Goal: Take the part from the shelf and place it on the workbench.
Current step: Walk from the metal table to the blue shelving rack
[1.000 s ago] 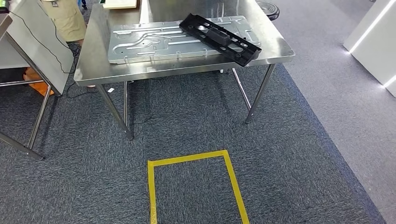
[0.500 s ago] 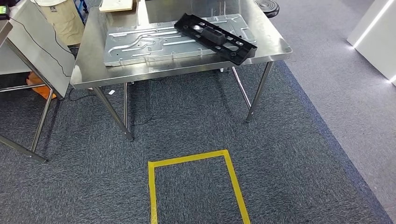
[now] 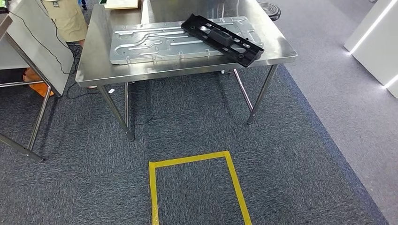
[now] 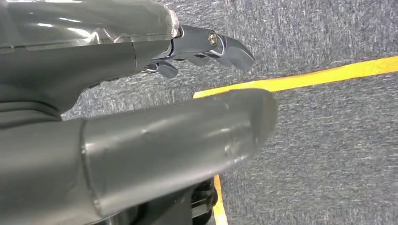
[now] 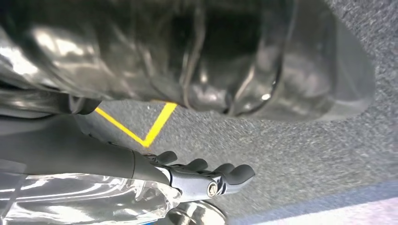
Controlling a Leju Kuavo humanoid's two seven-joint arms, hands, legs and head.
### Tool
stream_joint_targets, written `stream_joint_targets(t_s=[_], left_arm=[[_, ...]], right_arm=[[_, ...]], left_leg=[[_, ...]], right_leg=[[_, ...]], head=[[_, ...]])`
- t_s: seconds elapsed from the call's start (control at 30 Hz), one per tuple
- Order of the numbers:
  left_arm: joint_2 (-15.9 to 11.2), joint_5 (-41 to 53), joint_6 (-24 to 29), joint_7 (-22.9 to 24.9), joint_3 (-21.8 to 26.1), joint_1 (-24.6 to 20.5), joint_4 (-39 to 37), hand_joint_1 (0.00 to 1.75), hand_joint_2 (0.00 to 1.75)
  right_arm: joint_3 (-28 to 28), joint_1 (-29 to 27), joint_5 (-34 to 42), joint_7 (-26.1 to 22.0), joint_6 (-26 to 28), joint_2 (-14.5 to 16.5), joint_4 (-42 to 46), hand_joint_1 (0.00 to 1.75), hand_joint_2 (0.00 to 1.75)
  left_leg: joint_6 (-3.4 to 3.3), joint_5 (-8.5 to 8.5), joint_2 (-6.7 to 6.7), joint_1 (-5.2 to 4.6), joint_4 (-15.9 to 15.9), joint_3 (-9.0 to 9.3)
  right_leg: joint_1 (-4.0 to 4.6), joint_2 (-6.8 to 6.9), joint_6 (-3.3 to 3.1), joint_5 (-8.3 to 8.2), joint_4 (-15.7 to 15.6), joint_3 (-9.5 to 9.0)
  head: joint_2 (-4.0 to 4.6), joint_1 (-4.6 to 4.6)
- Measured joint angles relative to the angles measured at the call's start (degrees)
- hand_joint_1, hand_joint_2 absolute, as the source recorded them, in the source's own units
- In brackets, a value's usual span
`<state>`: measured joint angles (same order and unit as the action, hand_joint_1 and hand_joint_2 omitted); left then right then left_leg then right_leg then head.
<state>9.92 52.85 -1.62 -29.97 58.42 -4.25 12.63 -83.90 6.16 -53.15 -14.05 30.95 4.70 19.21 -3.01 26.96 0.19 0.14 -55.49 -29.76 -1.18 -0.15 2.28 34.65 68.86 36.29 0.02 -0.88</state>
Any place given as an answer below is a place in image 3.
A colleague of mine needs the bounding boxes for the black plastic frame part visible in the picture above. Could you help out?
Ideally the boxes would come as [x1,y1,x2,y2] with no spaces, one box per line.
[181,14,265,68]

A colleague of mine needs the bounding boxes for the stainless steel workbench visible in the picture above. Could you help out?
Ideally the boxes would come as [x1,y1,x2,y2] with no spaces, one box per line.
[75,0,298,142]

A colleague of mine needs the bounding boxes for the stamped grey metal sheet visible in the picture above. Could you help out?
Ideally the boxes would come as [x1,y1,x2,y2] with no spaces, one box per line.
[109,16,264,66]

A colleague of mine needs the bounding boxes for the black ribbed round stool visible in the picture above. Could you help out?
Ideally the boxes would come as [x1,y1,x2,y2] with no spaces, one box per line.
[258,1,282,22]

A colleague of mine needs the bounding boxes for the cardboard box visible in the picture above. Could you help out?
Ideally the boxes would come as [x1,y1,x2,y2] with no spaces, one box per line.
[104,0,139,10]

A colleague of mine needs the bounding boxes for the person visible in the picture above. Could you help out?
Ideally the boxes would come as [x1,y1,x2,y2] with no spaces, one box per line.
[43,0,89,47]

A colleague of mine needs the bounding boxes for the orange floor object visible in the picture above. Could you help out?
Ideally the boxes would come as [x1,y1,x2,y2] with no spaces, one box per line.
[23,67,54,98]

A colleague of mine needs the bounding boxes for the white cabinet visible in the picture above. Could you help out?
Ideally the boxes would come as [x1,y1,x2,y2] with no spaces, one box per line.
[343,0,398,99]

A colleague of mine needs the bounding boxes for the black floor cables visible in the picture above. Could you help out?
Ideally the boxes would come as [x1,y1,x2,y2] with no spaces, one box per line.
[66,43,94,100]

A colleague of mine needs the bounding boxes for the steel frame table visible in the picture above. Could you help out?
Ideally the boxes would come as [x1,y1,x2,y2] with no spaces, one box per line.
[0,14,61,163]

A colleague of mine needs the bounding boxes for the thin black desk cable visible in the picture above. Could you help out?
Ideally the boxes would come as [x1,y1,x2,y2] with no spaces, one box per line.
[8,0,75,76]

